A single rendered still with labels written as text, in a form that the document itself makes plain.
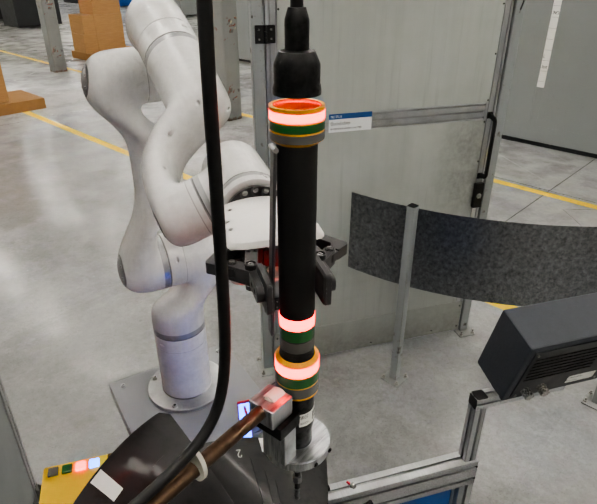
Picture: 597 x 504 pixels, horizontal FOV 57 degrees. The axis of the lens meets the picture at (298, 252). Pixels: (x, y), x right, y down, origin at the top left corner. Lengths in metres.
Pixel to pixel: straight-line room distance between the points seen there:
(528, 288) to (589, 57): 4.32
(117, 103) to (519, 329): 0.89
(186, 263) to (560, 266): 1.77
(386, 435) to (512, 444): 0.56
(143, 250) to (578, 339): 0.90
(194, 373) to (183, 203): 0.73
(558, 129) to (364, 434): 4.88
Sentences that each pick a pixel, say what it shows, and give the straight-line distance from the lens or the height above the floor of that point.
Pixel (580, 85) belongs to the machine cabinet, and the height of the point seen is 0.73.
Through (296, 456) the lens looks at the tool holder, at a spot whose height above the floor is 1.46.
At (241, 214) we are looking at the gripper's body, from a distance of 0.57.
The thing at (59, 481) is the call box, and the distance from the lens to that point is 1.16.
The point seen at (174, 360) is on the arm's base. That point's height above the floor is 1.10.
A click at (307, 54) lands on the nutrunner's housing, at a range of 0.41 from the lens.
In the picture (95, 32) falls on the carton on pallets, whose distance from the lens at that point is 12.88.
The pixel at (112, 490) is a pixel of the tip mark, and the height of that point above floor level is 1.41.
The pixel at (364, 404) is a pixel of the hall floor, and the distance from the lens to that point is 2.77.
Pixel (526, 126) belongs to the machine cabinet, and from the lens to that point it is 6.92.
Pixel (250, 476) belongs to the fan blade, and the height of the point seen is 1.20.
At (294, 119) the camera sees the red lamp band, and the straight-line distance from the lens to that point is 0.41.
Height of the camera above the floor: 1.91
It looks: 28 degrees down
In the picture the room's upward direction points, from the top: straight up
